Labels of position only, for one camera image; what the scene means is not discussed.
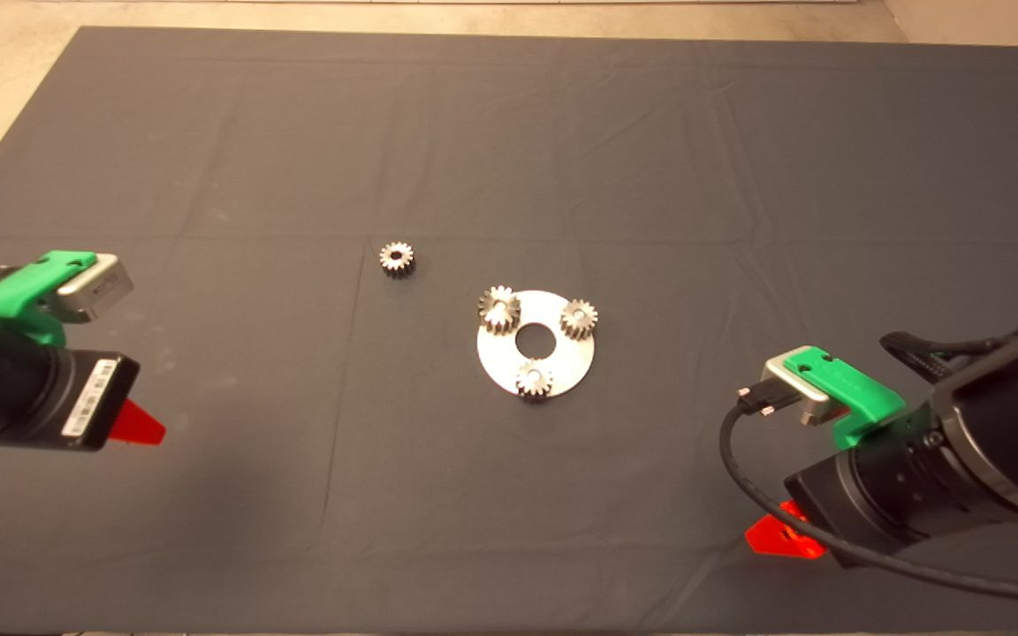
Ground silver camera box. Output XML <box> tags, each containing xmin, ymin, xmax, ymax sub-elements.
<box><xmin>761</xmin><ymin>358</ymin><xmax>832</xmax><ymax>427</ymax></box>
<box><xmin>57</xmin><ymin>254</ymin><xmax>134</xmax><ymax>324</ymax></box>

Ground right silver camera box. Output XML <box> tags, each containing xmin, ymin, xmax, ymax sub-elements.
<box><xmin>761</xmin><ymin>358</ymin><xmax>832</xmax><ymax>427</ymax></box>

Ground right green camera mount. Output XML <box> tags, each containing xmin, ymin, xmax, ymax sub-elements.
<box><xmin>783</xmin><ymin>347</ymin><xmax>906</xmax><ymax>450</ymax></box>

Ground small steel gear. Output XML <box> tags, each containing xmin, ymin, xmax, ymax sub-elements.
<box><xmin>514</xmin><ymin>358</ymin><xmax>554</xmax><ymax>401</ymax></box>
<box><xmin>379</xmin><ymin>241</ymin><xmax>415</xmax><ymax>279</ymax></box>
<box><xmin>559</xmin><ymin>299</ymin><xmax>599</xmax><ymax>340</ymax></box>

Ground left silver camera box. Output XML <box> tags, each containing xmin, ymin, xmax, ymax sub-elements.
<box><xmin>57</xmin><ymin>254</ymin><xmax>134</xmax><ymax>324</ymax></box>

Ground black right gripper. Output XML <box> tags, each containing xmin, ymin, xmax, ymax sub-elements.
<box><xmin>745</xmin><ymin>424</ymin><xmax>947</xmax><ymax>568</ymax></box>

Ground large steel gear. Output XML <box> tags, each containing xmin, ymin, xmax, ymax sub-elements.
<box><xmin>478</xmin><ymin>285</ymin><xmax>522</xmax><ymax>336</ymax></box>

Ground right black camera cable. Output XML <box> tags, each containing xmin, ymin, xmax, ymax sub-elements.
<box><xmin>719</xmin><ymin>384</ymin><xmax>1018</xmax><ymax>607</ymax></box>

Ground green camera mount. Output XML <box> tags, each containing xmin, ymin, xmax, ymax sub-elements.
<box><xmin>783</xmin><ymin>347</ymin><xmax>906</xmax><ymax>450</ymax></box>
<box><xmin>0</xmin><ymin>251</ymin><xmax>96</xmax><ymax>347</ymax></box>

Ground left green camera mount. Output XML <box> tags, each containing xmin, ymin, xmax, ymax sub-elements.
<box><xmin>0</xmin><ymin>251</ymin><xmax>96</xmax><ymax>347</ymax></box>

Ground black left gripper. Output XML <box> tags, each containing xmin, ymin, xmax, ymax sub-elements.
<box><xmin>32</xmin><ymin>346</ymin><xmax>167</xmax><ymax>451</ymax></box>

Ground dark grey table cloth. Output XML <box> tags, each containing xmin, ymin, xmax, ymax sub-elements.
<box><xmin>0</xmin><ymin>26</ymin><xmax>1018</xmax><ymax>633</ymax></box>

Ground round metal plate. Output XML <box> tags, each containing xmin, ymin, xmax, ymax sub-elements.
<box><xmin>476</xmin><ymin>290</ymin><xmax>596</xmax><ymax>400</ymax></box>

